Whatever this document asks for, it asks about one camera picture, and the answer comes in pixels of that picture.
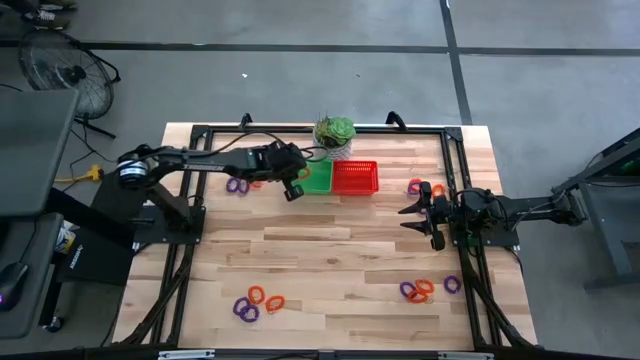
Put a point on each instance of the red plastic basket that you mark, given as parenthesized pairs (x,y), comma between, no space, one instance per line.
(355,177)

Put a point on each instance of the black box white lettering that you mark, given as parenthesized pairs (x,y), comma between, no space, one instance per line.
(95,260)

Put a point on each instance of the dark grey flat panel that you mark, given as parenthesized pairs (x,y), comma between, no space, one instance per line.
(35,150)

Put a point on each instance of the grey desk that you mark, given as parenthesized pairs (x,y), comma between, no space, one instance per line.
(35,280)

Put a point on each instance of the black computer mouse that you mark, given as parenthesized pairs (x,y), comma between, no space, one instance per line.
(12,285)

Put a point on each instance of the black aluminium table frame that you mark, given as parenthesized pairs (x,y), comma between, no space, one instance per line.
(400,131)

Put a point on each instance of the black metal side table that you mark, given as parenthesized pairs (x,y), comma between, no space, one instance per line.
(610,220)

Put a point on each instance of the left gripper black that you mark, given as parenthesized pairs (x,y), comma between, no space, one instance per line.
(275,162)

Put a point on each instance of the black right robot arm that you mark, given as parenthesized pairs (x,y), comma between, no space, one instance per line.
(530,207)

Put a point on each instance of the silver metal bracket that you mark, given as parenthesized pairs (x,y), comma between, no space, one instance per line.
(185,354)
(465,355)

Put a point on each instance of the potted succulent white pot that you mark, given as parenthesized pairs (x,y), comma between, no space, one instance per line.
(335,132)

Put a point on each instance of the green plastic basket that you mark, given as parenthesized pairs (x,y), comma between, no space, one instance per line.
(320,181)

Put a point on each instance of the yellow power plug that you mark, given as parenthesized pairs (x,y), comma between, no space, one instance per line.
(92,173)

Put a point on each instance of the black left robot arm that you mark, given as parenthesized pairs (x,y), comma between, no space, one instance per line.
(200,162)

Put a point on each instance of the white yellow packet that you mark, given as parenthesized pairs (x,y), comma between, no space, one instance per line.
(65,240)

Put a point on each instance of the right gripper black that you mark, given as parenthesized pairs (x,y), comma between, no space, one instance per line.
(442,212)

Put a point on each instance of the black floor fan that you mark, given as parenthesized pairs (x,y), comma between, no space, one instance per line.
(65,75)

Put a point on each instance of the person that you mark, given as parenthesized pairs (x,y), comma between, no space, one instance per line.
(47,17)

